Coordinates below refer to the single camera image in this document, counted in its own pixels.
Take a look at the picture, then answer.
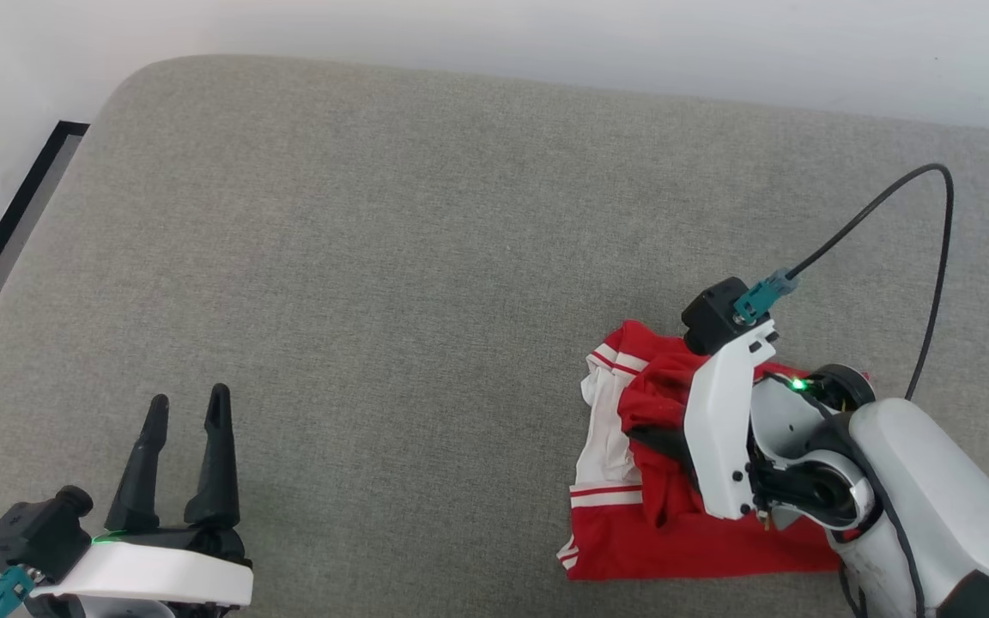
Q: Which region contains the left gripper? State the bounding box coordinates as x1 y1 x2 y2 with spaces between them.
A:
91 383 252 567

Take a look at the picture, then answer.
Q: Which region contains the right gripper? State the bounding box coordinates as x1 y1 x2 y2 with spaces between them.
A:
628 367 878 528

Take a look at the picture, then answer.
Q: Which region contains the red and white shirt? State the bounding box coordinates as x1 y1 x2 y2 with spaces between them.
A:
556 319 875 583

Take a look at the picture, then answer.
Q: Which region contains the white right camera bracket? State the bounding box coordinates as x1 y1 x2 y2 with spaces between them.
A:
683 318 780 521

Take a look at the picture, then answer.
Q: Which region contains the white camera bracket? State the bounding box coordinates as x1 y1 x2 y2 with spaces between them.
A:
29 542 254 609
683 318 780 521

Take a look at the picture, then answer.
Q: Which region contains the white left camera bracket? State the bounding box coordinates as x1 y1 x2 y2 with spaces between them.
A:
29 542 254 609

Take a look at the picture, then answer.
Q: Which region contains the teal right cable connector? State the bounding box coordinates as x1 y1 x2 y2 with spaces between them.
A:
734 268 801 326

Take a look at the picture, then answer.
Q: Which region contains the teal cable connector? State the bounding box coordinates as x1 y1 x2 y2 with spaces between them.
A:
734 268 801 326
0 565 37 618

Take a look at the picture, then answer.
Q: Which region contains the teal left cable connector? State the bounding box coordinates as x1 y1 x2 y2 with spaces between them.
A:
0 565 37 618

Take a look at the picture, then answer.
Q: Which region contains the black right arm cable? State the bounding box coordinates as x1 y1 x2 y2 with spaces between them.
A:
789 162 956 402

